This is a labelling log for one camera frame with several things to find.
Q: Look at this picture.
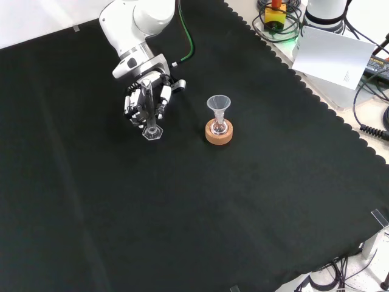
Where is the pale board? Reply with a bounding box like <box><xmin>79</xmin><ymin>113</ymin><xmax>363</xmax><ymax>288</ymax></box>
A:
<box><xmin>291</xmin><ymin>25</ymin><xmax>377</xmax><ymax>91</ymax></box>

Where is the clear plastic funnel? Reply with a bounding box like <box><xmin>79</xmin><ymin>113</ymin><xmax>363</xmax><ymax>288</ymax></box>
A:
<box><xmin>207</xmin><ymin>95</ymin><xmax>232</xmax><ymax>123</ymax></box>

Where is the black coiled cable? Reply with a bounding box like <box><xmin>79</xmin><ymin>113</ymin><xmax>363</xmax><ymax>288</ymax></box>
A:
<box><xmin>353</xmin><ymin>71</ymin><xmax>389</xmax><ymax>140</ymax></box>

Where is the yellow stop button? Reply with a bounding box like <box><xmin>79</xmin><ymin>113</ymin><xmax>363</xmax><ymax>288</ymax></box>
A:
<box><xmin>263</xmin><ymin>0</ymin><xmax>287</xmax><ymax>32</ymax></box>

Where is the black power adapter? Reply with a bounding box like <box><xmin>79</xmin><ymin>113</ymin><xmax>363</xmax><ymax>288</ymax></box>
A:
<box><xmin>362</xmin><ymin>54</ymin><xmax>389</xmax><ymax>78</ymax></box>

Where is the clear glass graduated cylinder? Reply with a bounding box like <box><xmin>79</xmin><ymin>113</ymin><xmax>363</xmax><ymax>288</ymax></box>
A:
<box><xmin>140</xmin><ymin>78</ymin><xmax>164</xmax><ymax>141</ymax></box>

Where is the black bench cloth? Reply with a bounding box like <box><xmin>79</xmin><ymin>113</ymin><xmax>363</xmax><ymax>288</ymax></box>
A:
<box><xmin>0</xmin><ymin>0</ymin><xmax>389</xmax><ymax>292</ymax></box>

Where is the round-bottom glass flask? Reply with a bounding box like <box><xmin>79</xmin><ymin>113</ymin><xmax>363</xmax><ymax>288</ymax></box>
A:
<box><xmin>212</xmin><ymin>114</ymin><xmax>227</xmax><ymax>136</ymax></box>

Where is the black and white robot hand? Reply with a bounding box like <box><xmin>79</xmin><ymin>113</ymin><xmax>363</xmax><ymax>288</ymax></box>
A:
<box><xmin>123</xmin><ymin>70</ymin><xmax>173</xmax><ymax>128</ymax></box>

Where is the cork ring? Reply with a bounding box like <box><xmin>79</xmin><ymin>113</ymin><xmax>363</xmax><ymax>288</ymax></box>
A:
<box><xmin>205</xmin><ymin>119</ymin><xmax>234</xmax><ymax>145</ymax></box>

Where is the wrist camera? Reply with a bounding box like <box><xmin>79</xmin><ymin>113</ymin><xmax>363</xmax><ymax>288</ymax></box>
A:
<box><xmin>170</xmin><ymin>78</ymin><xmax>187</xmax><ymax>93</ymax></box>

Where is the green cable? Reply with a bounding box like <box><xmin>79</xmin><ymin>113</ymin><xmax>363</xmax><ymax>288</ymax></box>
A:
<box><xmin>177</xmin><ymin>0</ymin><xmax>196</xmax><ymax>66</ymax></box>

